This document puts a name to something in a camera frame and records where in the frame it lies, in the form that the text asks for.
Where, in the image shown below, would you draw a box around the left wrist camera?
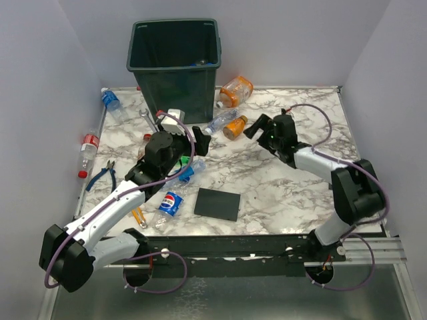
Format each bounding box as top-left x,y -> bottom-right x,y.
156,109 -> 185,135

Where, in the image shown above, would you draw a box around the black flat box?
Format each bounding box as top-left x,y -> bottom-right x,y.
193,188 -> 241,222

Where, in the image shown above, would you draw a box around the blue handled pliers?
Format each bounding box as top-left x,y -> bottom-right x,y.
85,159 -> 117,194

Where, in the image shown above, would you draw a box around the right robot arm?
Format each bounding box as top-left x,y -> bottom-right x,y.
244,111 -> 389,261

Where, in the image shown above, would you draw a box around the small orange juice bottle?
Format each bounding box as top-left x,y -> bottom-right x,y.
223,115 -> 248,140

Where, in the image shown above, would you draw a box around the green crushed bottle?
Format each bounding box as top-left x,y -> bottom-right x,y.
179,156 -> 191,167

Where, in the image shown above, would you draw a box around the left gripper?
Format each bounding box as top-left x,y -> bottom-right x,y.
159,123 -> 211,176

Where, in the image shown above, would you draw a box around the dark green bin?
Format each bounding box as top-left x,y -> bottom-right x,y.
127,19 -> 222,124

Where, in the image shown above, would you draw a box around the large orange jar bottle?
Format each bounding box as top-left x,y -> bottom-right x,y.
218,76 -> 254,108

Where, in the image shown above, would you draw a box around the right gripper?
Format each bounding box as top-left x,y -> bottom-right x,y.
244,113 -> 283,154

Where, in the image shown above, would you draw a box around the yellow utility knife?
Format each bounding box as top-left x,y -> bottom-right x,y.
131,207 -> 147,229

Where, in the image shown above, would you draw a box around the Pepsi bottle near front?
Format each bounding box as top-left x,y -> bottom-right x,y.
153,190 -> 184,231

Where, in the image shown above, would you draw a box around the clear crushed water bottle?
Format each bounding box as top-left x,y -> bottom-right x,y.
204,109 -> 239,135

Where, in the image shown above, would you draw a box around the blue label water bottle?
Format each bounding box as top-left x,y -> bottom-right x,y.
191,59 -> 213,67

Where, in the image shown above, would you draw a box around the blue water bottle far left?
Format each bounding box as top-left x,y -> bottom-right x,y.
101,88 -> 127,123

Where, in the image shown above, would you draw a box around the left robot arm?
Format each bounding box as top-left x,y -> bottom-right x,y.
39,126 -> 211,293

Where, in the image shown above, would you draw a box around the blue cap water bottle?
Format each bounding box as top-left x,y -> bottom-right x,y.
163,159 -> 206,191

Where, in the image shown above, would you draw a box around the steel wrench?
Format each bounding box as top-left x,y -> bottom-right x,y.
139,109 -> 159,133

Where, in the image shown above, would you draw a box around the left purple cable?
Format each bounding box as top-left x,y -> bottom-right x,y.
44,111 -> 197,295

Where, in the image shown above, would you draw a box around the black mounting rail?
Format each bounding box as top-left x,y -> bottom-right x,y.
109,233 -> 348,279

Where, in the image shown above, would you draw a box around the small red cap bottle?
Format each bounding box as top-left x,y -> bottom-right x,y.
137,133 -> 151,161

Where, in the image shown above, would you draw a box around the aluminium frame rail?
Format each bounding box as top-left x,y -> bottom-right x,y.
343,237 -> 424,319

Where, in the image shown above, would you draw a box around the red cola bottle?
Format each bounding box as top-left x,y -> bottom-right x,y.
77,129 -> 99,179

